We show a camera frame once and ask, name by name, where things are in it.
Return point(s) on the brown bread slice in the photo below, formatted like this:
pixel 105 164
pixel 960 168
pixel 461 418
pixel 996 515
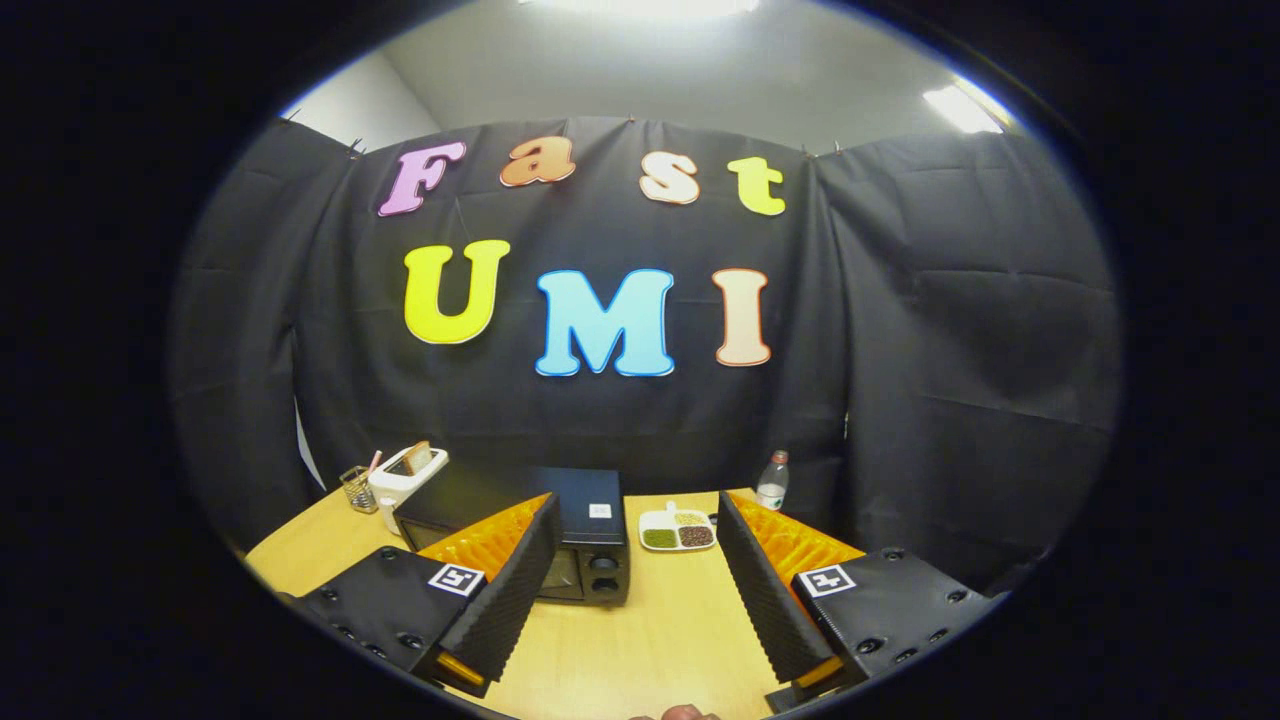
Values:
pixel 418 458

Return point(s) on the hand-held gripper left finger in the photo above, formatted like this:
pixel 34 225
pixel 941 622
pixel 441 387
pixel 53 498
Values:
pixel 520 590

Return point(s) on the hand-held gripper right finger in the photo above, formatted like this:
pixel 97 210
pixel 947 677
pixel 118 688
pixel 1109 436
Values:
pixel 765 600

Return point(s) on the ceiling light panel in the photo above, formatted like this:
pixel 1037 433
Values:
pixel 640 6
pixel 960 108

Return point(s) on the black toaster oven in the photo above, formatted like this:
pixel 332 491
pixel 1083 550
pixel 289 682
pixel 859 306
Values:
pixel 470 500

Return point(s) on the red label plastic water bottle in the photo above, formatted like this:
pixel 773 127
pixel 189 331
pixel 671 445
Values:
pixel 772 490

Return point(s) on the white divided bean dish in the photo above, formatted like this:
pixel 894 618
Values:
pixel 660 538

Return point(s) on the white pop-up toaster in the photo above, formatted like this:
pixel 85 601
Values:
pixel 395 490

